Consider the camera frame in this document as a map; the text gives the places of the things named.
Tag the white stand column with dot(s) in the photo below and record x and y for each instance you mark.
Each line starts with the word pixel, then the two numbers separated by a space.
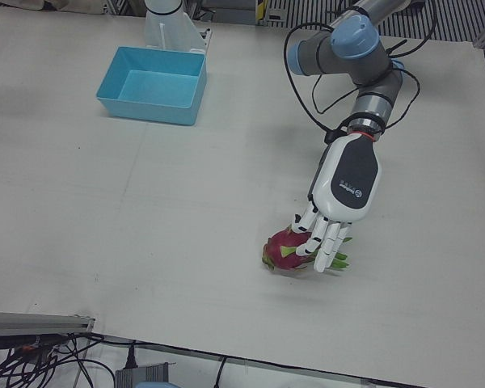
pixel 165 24

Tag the light blue plastic bin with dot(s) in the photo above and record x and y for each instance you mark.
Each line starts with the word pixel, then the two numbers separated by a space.
pixel 153 109

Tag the grey power adapter box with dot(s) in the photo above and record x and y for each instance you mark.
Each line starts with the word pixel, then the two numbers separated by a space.
pixel 141 374

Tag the ribbed metal grating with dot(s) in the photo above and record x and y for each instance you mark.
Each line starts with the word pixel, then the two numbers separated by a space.
pixel 299 10

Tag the small metal bracket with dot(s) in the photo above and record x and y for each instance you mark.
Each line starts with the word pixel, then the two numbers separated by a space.
pixel 207 38

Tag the pink dragon fruit green leaves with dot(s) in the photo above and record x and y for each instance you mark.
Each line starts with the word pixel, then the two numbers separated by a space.
pixel 283 242

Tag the silver grey blue arm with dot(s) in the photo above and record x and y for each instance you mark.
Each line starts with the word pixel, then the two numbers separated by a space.
pixel 347 56

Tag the yellow black striped post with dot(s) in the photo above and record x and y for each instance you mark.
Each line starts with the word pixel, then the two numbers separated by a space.
pixel 260 9

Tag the black power strip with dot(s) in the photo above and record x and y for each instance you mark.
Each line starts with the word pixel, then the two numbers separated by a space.
pixel 8 342

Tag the aluminium profile rail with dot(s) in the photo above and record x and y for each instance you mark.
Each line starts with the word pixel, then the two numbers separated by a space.
pixel 32 321

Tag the small blue object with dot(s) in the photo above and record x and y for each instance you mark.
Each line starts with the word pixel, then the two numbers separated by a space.
pixel 153 385

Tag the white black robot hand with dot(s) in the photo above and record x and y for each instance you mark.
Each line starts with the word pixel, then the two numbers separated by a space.
pixel 347 182

